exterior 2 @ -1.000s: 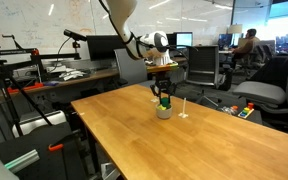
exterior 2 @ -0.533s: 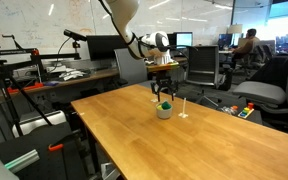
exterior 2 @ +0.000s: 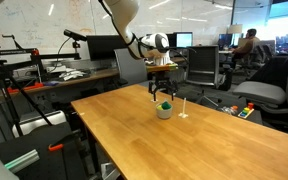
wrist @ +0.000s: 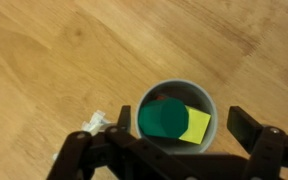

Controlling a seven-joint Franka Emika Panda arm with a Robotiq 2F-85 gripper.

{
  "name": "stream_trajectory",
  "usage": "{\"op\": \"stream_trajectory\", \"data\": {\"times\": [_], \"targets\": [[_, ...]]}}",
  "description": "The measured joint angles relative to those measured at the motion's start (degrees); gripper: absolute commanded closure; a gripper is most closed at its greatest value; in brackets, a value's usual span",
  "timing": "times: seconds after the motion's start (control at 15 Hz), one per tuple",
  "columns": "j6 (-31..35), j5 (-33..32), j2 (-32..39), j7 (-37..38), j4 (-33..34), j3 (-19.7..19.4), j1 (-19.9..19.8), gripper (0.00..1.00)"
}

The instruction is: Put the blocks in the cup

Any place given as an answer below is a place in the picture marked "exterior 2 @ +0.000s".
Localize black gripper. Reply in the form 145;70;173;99
148;72;179;102

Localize green cylinder block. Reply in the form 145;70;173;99
160;100;172;110

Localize grey bowl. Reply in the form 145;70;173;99
155;100;174;120

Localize black mesh office chair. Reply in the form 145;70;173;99
184;45;233;104

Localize dark blue-screen monitor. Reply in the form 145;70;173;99
165;33;177;51

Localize bright white-screen monitor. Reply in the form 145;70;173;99
175;31;194;50

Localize pale flat toy orange end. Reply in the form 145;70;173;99
222;105;239;116

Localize large dark monitor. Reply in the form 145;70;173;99
85;34;128;62

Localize small distant monitor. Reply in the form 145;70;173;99
217;33;234;51

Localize colourful wooden stacking toy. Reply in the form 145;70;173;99
237;102;255;119

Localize beige lamp shade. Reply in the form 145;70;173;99
227;23;244;35

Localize seated person brown jacket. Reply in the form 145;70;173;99
232;28;262;66

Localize white crumpled papers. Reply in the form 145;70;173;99
58;68;87;82

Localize black low side table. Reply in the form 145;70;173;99
216;103;264;126

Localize grey padded office chair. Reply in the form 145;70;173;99
232;53;288;116

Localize white rounded machine cover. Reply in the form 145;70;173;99
11;110;68;139

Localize orange bar clamp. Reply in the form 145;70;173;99
6;82;45;94

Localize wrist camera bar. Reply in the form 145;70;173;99
146;63;179;73

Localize long wooden wall desk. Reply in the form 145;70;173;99
0;56;189;99

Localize black stereo camera bar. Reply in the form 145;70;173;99
63;28;88;43

